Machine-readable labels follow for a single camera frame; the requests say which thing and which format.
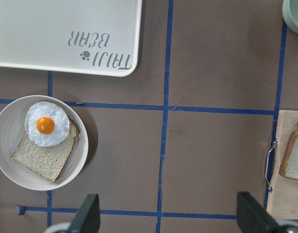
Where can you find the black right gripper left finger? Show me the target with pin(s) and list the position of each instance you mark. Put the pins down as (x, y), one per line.
(87, 219)

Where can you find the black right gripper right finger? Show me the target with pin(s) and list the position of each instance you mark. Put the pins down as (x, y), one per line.
(252, 217)

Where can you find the white bread slice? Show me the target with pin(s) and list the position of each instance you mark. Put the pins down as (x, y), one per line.
(289, 163)

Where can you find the white round plate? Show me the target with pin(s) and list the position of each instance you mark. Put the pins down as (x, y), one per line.
(11, 132)

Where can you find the bread slice under egg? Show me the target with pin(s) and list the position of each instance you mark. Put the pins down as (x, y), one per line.
(47, 162)

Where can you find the wooden cutting board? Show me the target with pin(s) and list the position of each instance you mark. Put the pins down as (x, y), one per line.
(283, 199)

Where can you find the fried egg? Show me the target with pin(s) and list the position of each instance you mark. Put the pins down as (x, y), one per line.
(46, 124)

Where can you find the cream bear serving tray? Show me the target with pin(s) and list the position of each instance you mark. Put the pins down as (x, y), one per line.
(99, 37)

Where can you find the mint green bowl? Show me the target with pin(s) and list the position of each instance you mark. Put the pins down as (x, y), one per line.
(290, 14)

